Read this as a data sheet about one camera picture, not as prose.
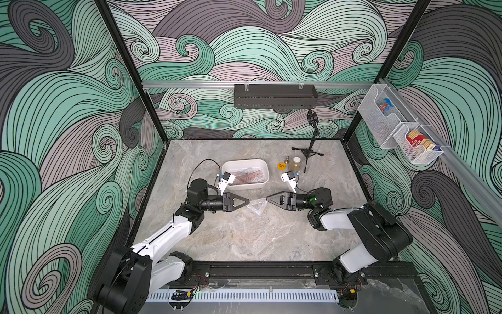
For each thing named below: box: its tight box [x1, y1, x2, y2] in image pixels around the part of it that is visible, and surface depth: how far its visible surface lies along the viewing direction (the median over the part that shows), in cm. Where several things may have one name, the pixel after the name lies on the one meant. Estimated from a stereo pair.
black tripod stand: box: [291, 108, 325, 174], surface depth 93 cm
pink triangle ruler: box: [232, 168, 266, 186], surface depth 103 cm
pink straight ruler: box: [231, 169, 267, 186], surface depth 103 cm
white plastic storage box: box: [221, 158, 270, 191], surface depth 105 cm
